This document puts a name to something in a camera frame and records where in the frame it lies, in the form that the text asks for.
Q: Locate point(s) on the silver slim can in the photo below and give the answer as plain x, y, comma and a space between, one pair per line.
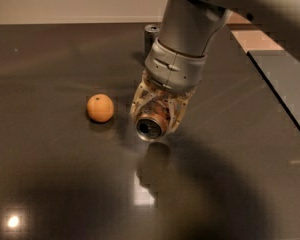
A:
150, 33

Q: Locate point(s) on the orange soda can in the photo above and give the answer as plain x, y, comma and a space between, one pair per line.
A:
150, 127

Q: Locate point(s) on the orange fruit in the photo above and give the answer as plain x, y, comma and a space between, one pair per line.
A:
100, 108

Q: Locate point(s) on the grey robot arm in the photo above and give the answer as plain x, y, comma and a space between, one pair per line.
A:
189, 26

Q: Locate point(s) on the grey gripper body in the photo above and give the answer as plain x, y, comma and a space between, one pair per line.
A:
174, 68

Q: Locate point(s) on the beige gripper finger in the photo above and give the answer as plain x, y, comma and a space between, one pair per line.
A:
144, 95
174, 108

